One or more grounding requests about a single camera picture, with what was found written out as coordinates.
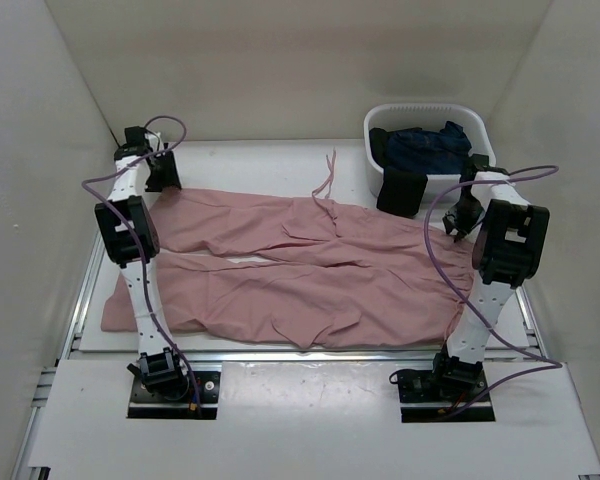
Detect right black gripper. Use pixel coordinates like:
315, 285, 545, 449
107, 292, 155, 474
442, 192, 485, 241

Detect pink trousers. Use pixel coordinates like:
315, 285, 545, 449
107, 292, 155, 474
101, 147, 481, 351

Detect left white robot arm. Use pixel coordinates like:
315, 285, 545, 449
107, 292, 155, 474
94, 126, 190, 402

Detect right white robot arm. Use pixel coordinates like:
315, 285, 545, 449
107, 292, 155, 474
429, 154, 550, 400

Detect blue trousers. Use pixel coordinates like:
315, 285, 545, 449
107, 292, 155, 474
381, 121, 472, 175

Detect black trousers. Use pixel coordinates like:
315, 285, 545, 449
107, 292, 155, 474
369, 128, 428, 218

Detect white plastic basket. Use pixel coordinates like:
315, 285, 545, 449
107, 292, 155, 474
363, 103, 496, 200

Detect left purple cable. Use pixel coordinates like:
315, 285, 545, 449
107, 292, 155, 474
81, 114, 206, 409

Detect purple cable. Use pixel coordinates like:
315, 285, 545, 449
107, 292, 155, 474
422, 164, 564, 406
81, 114, 206, 409

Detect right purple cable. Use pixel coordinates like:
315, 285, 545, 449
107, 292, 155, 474
422, 164, 564, 406

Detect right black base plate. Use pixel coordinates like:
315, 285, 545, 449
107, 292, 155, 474
389, 369, 496, 424

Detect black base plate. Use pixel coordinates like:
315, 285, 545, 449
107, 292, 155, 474
389, 369, 496, 424
127, 369, 221, 420

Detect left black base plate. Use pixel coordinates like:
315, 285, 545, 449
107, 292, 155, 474
127, 369, 221, 420

